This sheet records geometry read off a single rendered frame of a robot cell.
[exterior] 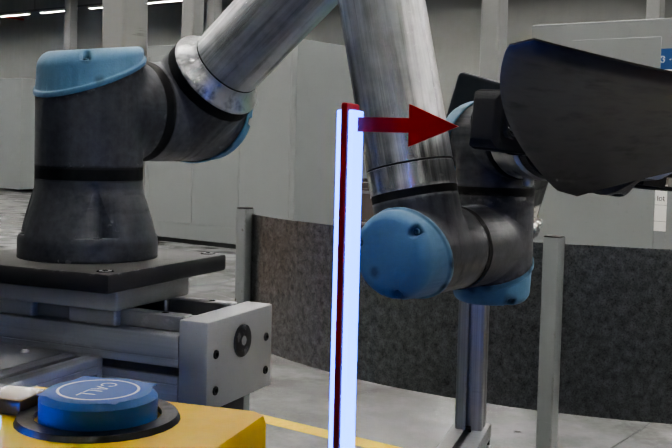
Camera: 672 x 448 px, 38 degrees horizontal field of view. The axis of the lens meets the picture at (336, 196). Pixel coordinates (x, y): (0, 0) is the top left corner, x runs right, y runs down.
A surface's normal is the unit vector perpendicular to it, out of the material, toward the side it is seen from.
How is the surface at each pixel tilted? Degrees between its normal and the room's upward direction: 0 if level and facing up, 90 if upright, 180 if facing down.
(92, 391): 0
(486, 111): 87
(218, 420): 0
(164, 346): 90
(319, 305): 90
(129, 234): 73
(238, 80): 134
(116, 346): 90
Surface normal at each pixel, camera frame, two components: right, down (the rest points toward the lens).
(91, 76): 0.25, 0.01
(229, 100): 0.61, 0.15
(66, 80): -0.21, 0.00
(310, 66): 0.81, 0.05
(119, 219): 0.64, -0.25
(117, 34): -0.58, 0.03
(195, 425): 0.03, -1.00
